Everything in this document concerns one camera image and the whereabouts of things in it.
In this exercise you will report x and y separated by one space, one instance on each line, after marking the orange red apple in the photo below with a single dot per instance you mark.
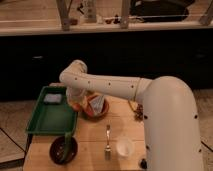
77 107

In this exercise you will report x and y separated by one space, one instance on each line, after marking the dark brown bowl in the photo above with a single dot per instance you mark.
57 149

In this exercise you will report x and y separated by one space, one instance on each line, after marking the grey blue sponge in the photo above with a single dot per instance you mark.
53 98

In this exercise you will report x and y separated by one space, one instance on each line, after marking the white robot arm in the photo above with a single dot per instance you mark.
171 122

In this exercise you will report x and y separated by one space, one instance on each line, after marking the small brown food item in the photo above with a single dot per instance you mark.
137 110

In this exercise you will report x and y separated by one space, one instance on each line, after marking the silver fork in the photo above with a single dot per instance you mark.
107 148

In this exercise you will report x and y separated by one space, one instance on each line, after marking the orange clay bowl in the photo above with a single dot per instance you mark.
89 112

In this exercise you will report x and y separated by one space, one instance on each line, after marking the green plastic tray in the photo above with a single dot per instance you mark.
52 119

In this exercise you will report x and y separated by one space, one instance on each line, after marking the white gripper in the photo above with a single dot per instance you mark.
76 96

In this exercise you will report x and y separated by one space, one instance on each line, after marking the white plastic cup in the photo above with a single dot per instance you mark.
124 147

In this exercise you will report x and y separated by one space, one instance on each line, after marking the green handled utensil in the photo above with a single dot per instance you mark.
67 146

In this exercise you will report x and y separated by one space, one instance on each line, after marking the grey folded cloth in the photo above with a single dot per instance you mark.
97 103

